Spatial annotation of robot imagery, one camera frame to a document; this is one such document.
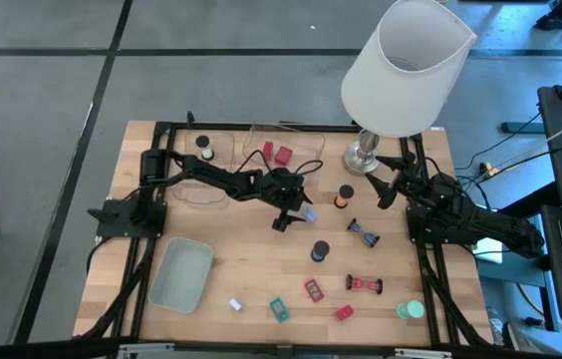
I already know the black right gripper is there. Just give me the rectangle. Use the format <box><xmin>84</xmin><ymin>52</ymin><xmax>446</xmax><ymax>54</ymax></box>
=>
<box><xmin>364</xmin><ymin>154</ymin><xmax>429</xmax><ymax>210</ymax></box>

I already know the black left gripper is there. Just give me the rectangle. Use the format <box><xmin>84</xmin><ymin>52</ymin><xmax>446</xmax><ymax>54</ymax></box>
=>
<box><xmin>260</xmin><ymin>168</ymin><xmax>316</xmax><ymax>233</ymax></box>

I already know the orange sand timer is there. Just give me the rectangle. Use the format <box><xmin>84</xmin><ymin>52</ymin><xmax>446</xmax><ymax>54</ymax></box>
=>
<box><xmin>334</xmin><ymin>183</ymin><xmax>356</xmax><ymax>209</ymax></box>

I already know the red plug adapter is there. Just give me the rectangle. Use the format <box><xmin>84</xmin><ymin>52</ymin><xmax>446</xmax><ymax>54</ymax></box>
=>
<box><xmin>274</xmin><ymin>146</ymin><xmax>294</xmax><ymax>168</ymax></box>

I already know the indigo blue sand timer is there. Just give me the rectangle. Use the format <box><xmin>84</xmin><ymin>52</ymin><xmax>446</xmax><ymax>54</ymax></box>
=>
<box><xmin>346</xmin><ymin>217</ymin><xmax>382</xmax><ymax>249</ymax></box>

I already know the red rectangular gadget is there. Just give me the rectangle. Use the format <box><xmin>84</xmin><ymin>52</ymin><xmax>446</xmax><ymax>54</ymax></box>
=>
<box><xmin>303</xmin><ymin>278</ymin><xmax>326</xmax><ymax>303</ymax></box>

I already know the teal rectangular gadget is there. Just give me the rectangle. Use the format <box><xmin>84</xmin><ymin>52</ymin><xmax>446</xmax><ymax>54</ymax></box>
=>
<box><xmin>268</xmin><ymin>297</ymin><xmax>291</xmax><ymax>323</ymax></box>

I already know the red sand timer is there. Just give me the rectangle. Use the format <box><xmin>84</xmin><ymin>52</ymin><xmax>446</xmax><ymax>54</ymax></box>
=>
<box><xmin>345</xmin><ymin>273</ymin><xmax>385</xmax><ymax>296</ymax></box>

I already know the green sand timer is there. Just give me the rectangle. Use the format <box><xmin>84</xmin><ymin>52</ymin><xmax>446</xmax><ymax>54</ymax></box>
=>
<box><xmin>396</xmin><ymin>299</ymin><xmax>426</xmax><ymax>321</ymax></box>

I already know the wide clear plastic bin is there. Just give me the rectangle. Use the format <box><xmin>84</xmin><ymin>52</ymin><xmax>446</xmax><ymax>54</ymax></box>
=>
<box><xmin>240</xmin><ymin>123</ymin><xmax>327</xmax><ymax>179</ymax></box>

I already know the narrow clear plastic bin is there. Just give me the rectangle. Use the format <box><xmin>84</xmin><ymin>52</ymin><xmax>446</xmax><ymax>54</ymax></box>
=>
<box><xmin>171</xmin><ymin>129</ymin><xmax>237</xmax><ymax>209</ymax></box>

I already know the white shade silver table lamp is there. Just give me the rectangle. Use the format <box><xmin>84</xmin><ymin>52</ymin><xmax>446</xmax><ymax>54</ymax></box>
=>
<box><xmin>340</xmin><ymin>0</ymin><xmax>479</xmax><ymax>176</ymax></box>

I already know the white sand timer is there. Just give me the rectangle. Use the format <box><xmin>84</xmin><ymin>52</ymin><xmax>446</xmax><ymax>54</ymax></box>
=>
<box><xmin>194</xmin><ymin>134</ymin><xmax>215</xmax><ymax>162</ymax></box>

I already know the white box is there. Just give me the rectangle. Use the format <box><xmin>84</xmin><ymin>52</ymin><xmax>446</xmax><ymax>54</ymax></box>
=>
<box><xmin>473</xmin><ymin>237</ymin><xmax>504</xmax><ymax>265</ymax></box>

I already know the grey plastic bin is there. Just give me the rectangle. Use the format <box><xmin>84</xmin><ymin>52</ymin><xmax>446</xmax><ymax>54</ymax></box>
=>
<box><xmin>147</xmin><ymin>236</ymin><xmax>215</xmax><ymax>315</ymax></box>

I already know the dark desk foot bar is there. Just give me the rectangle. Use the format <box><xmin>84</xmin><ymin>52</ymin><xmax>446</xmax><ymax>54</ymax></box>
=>
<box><xmin>499</xmin><ymin>121</ymin><xmax>546</xmax><ymax>136</ymax></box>

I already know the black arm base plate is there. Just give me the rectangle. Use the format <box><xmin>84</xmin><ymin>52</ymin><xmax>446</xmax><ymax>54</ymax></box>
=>
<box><xmin>407</xmin><ymin>203</ymin><xmax>479</xmax><ymax>246</ymax></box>
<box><xmin>87</xmin><ymin>197</ymin><xmax>168</xmax><ymax>239</ymax></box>

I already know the black aluminium table frame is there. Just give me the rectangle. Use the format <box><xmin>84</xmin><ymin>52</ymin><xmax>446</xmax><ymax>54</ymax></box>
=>
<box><xmin>77</xmin><ymin>112</ymin><xmax>492</xmax><ymax>350</ymax></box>

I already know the black floor cable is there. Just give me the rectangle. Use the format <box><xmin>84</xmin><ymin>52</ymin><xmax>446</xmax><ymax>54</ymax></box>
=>
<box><xmin>454</xmin><ymin>112</ymin><xmax>544</xmax><ymax>174</ymax></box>

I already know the white cable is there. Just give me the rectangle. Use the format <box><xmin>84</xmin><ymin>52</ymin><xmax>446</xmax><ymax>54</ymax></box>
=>
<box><xmin>489</xmin><ymin>107</ymin><xmax>562</xmax><ymax>176</ymax></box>

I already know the black camera gantry bar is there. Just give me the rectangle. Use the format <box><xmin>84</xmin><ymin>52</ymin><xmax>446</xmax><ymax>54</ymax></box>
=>
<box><xmin>0</xmin><ymin>336</ymin><xmax>562</xmax><ymax>359</ymax></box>

